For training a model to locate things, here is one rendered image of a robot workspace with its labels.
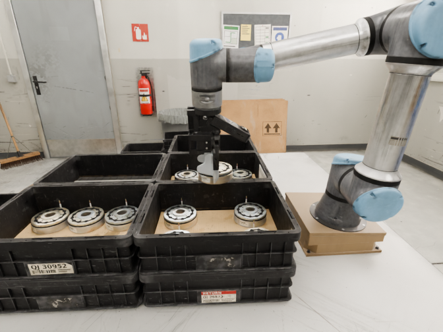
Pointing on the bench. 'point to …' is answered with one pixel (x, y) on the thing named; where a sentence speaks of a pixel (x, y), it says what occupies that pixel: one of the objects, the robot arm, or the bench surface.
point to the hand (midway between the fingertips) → (216, 174)
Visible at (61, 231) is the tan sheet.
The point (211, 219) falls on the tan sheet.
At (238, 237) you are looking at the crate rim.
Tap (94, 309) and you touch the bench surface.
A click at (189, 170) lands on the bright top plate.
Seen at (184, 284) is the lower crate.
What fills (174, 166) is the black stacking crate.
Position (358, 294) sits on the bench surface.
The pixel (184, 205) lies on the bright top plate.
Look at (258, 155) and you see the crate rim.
